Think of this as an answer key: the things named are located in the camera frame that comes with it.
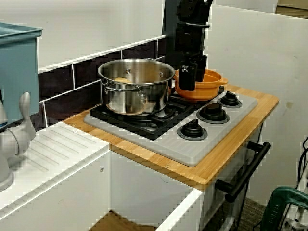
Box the teal box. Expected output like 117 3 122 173
0 22 43 122

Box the grey toy faucet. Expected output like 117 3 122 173
0 91 37 192

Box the dark tile backsplash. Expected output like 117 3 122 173
37 35 169 128

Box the black stove knob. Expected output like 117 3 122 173
177 119 208 141
216 91 243 108
196 103 231 125

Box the black cable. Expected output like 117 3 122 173
297 136 308 186

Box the black oven door handle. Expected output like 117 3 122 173
215 141 272 203

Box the green clamp tool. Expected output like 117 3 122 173
261 186 308 231

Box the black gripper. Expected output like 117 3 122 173
174 23 208 91

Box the orange plastic bowl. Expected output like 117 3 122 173
173 68 229 101

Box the dark upright panel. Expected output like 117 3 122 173
161 0 181 69

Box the white sink unit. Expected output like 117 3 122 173
0 121 205 231

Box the brown cardboard box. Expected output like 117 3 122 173
275 0 308 19

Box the stainless steel pot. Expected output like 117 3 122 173
97 58 176 116

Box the black burner grate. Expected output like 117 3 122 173
90 96 196 141
169 84 226 109

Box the wooden countertop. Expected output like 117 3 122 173
64 80 280 186

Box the white foam board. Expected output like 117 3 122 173
203 3 308 210

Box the white oven front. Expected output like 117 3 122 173
202 120 265 231

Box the grey stove plate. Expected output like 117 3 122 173
83 92 258 167

